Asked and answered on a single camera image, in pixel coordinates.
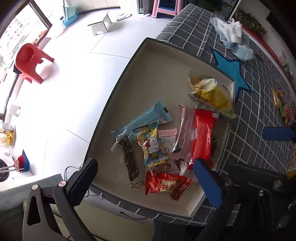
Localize long red snack pack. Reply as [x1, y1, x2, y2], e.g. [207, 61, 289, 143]
[189, 109, 217, 170]

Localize pink snack pack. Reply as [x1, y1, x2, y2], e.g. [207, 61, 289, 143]
[171, 104, 197, 162]

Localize red crinkled snack bag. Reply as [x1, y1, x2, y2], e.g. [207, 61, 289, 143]
[145, 171, 192, 201]

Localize pink crispy cranberry pack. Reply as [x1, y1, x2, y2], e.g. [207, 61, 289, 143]
[158, 128, 178, 157]

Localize hello kitty snack pack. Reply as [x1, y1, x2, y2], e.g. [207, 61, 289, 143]
[132, 121, 169, 169]

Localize light blue snack pack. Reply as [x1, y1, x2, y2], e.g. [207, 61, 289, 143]
[111, 101, 173, 150]

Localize dark jerky stick pack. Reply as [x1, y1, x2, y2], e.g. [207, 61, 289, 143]
[118, 136, 139, 182]

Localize yellow chips bag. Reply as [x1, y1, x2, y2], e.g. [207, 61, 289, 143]
[187, 70, 236, 121]

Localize tan snack pack stack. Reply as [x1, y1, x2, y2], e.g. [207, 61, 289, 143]
[271, 88, 285, 109]

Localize grey checked bed sheet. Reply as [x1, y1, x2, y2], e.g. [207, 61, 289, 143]
[92, 4, 292, 223]

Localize white shallow storage box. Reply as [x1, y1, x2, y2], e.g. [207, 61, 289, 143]
[86, 38, 235, 218]

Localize light blue blanket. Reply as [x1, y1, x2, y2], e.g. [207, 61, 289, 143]
[210, 17, 254, 62]

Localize green potted plant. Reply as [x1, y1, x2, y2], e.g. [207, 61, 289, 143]
[235, 9, 267, 38]

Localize pink plastic stool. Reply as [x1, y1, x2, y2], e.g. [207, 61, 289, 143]
[151, 0, 184, 18]

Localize red plastic stool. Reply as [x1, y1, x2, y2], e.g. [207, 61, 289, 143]
[15, 43, 54, 84]

